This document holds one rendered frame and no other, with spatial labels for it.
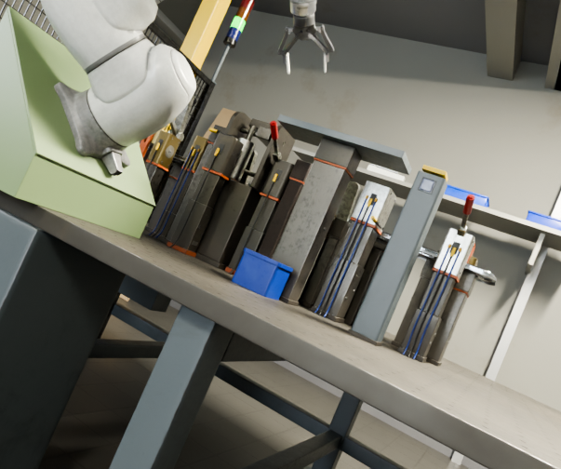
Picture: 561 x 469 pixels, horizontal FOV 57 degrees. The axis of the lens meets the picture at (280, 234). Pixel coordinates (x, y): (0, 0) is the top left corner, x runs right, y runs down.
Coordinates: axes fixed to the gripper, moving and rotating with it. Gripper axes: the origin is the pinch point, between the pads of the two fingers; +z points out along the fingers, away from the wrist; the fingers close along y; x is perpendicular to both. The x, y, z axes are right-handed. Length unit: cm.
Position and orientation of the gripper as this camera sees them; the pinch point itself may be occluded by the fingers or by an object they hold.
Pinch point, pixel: (306, 69)
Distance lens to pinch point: 199.5
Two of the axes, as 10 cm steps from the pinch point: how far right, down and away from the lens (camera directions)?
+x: 1.0, -6.7, 7.3
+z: 0.8, 7.4, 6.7
